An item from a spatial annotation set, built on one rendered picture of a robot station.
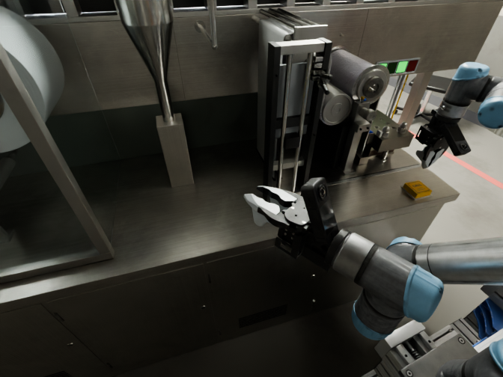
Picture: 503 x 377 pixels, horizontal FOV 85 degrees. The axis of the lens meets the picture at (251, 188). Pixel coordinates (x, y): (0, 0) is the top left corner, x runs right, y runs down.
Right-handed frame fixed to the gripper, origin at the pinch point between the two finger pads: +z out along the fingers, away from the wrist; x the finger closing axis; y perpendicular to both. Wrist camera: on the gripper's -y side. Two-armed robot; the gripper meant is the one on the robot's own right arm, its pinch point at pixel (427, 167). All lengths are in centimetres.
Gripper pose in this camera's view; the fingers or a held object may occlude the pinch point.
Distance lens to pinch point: 119.8
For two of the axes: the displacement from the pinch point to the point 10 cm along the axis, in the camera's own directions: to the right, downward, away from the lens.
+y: -2.9, -6.4, 7.1
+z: -0.1, 7.4, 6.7
